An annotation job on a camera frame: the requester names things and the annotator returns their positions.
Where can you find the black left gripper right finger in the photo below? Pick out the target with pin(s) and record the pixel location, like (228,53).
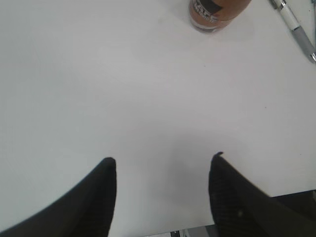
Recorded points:
(240,209)

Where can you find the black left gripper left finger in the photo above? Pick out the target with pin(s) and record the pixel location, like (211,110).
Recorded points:
(86,210)

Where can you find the grey grip pen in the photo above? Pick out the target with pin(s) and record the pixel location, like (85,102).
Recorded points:
(295,28)

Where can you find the brown coffee drink bottle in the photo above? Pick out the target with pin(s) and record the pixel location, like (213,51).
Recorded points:
(212,15)

